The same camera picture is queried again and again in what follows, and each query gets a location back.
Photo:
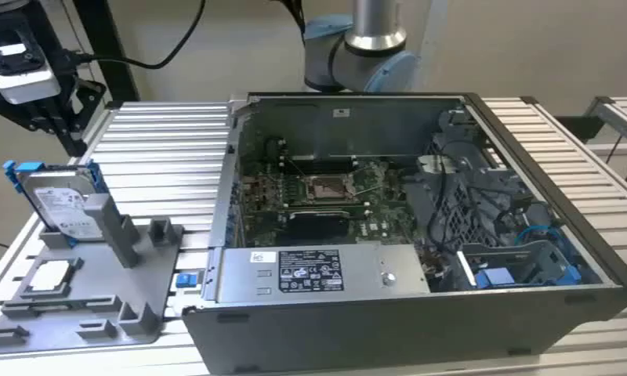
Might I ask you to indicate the blue case latch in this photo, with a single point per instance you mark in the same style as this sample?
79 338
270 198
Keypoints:
185 281

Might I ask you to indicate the black stand post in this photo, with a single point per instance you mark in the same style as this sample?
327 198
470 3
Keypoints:
109 39

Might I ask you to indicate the black graphics card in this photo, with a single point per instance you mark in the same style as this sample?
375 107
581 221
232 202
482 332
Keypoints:
319 227

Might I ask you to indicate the black table bracket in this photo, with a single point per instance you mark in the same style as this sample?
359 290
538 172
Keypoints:
579 129

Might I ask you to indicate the silver CPU chip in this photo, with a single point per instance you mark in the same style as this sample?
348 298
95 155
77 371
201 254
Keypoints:
49 276

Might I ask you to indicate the green motherboard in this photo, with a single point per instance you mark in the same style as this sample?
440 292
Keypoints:
387 219

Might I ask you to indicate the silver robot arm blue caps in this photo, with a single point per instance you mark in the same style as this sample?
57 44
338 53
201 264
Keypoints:
360 43

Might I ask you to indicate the grey perforated drive cage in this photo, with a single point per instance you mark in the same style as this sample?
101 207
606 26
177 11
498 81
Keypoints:
450 203

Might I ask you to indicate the black open PC case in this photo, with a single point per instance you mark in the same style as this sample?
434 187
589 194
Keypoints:
344 337

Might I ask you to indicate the grey parts rack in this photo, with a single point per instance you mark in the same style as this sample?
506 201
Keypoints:
136 282

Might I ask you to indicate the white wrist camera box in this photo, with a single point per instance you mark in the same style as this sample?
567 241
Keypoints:
25 83

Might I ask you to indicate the blue carrier in bay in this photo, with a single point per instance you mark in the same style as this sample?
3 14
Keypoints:
494 279

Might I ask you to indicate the thin metal locking lever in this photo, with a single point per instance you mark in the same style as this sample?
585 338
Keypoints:
300 167

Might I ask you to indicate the white sticker in case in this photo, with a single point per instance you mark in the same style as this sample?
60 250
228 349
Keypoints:
342 112

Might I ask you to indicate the black RAM slot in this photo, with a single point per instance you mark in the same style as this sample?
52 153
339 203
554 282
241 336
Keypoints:
319 160
319 168

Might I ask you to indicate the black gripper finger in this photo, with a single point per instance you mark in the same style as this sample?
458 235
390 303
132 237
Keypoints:
75 129
25 115

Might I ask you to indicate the silver power supply with label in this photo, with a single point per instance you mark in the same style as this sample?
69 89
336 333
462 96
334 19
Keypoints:
240 274

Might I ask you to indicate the CPU socket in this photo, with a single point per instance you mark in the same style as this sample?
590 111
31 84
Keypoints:
326 188

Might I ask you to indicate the hard disk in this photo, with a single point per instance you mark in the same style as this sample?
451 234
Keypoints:
57 203

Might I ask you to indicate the grey metal disk bay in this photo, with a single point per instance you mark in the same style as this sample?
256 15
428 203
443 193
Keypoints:
533 254

